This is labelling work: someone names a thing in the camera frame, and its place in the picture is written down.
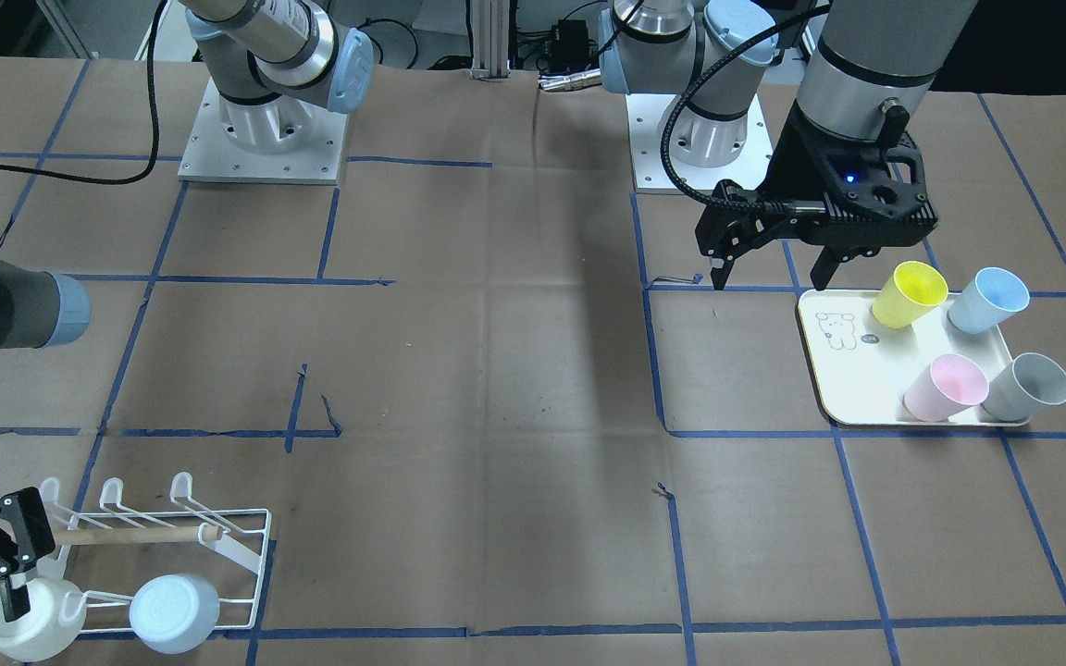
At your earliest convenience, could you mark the yellow plastic cup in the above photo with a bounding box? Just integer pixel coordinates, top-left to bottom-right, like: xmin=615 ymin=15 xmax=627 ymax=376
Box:
xmin=871 ymin=261 xmax=950 ymax=329

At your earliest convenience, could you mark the cream white plastic cup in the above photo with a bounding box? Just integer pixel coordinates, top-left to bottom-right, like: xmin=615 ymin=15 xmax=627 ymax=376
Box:
xmin=0 ymin=576 xmax=86 ymax=662

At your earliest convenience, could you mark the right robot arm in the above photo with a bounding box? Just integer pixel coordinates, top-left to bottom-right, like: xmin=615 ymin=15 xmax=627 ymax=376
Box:
xmin=0 ymin=1 xmax=376 ymax=626

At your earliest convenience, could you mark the grey plastic cup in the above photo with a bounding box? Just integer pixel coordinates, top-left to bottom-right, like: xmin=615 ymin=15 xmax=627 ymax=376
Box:
xmin=981 ymin=352 xmax=1066 ymax=422

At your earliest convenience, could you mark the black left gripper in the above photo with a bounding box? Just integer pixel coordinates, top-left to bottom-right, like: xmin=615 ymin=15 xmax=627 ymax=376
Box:
xmin=695 ymin=103 xmax=867 ymax=291

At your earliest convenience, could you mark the pink plastic cup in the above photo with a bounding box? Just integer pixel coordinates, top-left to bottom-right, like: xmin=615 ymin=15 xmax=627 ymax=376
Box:
xmin=902 ymin=353 xmax=989 ymax=423

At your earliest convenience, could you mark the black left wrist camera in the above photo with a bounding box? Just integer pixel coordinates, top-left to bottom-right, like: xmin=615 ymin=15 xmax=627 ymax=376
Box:
xmin=812 ymin=98 xmax=939 ymax=253

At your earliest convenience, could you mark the aluminium frame post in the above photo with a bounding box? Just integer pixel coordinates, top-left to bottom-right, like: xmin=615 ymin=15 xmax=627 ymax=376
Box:
xmin=466 ymin=0 xmax=516 ymax=80

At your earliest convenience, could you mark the light blue plastic cup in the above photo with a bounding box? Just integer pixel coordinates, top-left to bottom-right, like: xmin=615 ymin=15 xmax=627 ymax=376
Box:
xmin=128 ymin=573 xmax=220 ymax=655

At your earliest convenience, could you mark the white wire cup rack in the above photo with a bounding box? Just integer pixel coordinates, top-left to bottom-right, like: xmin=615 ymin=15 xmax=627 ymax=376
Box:
xmin=9 ymin=472 xmax=272 ymax=635

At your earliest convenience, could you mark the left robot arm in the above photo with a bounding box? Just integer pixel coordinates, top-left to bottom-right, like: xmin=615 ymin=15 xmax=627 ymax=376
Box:
xmin=595 ymin=1 xmax=974 ymax=290

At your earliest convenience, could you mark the cream plastic tray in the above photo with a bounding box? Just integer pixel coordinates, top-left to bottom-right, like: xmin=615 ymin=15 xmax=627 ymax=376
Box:
xmin=797 ymin=290 xmax=1012 ymax=427

